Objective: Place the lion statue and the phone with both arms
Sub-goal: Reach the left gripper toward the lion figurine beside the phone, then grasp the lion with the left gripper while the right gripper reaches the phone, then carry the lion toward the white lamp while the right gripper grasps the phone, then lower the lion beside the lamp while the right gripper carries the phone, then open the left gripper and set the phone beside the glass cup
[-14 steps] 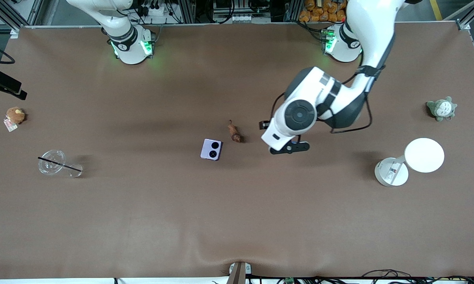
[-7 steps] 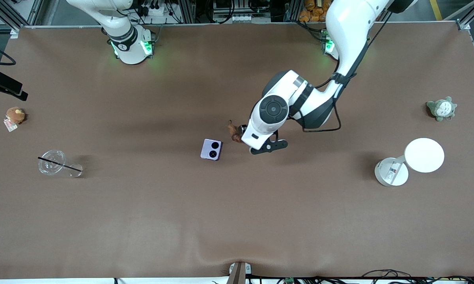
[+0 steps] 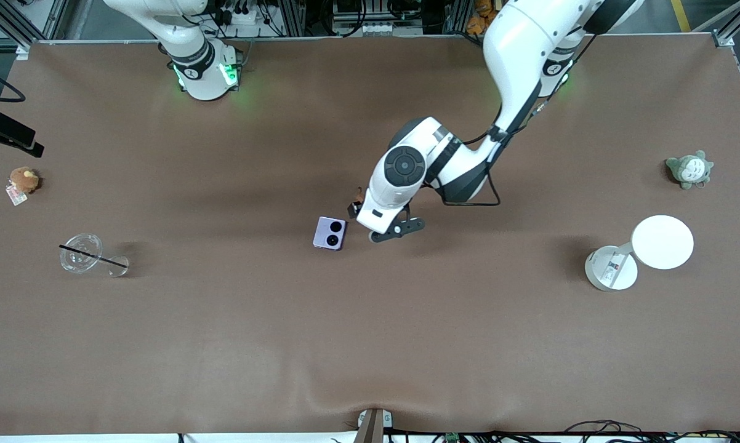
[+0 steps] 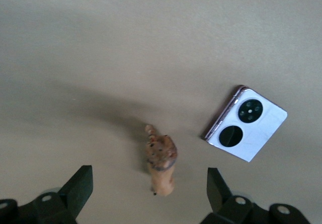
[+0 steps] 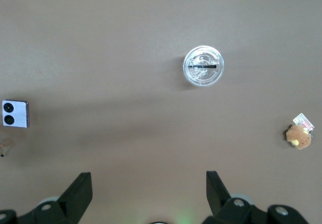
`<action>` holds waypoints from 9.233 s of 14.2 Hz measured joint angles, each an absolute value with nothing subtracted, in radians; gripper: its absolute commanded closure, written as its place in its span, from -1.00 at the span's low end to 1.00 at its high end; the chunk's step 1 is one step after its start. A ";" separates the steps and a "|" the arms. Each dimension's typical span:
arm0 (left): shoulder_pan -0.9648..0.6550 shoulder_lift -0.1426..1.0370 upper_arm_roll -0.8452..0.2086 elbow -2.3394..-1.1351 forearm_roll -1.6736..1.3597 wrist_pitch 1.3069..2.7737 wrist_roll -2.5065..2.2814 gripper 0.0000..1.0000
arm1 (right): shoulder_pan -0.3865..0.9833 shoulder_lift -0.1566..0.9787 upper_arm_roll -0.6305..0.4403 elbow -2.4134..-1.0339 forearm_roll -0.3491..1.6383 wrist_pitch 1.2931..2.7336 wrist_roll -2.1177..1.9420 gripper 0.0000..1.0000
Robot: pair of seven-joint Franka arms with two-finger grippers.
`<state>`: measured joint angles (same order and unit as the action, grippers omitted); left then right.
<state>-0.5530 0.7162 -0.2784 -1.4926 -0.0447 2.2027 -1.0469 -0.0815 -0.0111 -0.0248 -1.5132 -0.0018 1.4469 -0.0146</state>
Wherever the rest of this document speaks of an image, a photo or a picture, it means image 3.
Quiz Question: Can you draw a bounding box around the black drinking straw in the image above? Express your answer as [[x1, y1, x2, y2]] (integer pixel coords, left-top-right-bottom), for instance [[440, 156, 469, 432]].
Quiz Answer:
[[59, 244, 128, 268]]

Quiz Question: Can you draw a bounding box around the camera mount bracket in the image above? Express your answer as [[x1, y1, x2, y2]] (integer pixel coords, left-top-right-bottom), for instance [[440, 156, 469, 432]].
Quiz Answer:
[[355, 408, 393, 443]]

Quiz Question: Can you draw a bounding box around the black floor cable bundle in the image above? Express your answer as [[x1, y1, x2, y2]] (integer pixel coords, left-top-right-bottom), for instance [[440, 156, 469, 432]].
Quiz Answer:
[[561, 420, 740, 443]]

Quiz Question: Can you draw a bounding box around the clear plastic cup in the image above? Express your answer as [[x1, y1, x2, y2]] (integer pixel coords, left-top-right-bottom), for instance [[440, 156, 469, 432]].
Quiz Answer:
[[60, 233, 130, 277]]

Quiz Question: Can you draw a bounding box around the white round table lamp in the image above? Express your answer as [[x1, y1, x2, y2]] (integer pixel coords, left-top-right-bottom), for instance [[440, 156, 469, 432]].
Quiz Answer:
[[585, 215, 695, 292]]

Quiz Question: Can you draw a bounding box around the grey totoro plush toy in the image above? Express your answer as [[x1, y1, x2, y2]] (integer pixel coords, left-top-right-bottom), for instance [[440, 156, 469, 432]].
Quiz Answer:
[[665, 150, 714, 190]]

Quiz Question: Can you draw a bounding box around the orange plush toy pile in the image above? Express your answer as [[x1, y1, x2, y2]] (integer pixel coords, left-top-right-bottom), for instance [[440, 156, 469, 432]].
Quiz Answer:
[[467, 0, 500, 35]]

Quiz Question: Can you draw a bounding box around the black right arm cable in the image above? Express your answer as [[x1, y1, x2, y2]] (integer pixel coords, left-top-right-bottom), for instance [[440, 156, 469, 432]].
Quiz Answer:
[[0, 62, 26, 104]]

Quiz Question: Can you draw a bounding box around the purple flip phone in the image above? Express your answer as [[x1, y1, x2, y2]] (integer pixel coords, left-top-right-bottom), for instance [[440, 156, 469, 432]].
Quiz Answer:
[[312, 217, 347, 251]]

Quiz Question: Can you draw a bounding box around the brown plush toy with tag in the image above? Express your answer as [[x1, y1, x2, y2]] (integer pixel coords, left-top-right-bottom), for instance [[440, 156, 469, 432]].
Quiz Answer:
[[6, 167, 41, 206]]

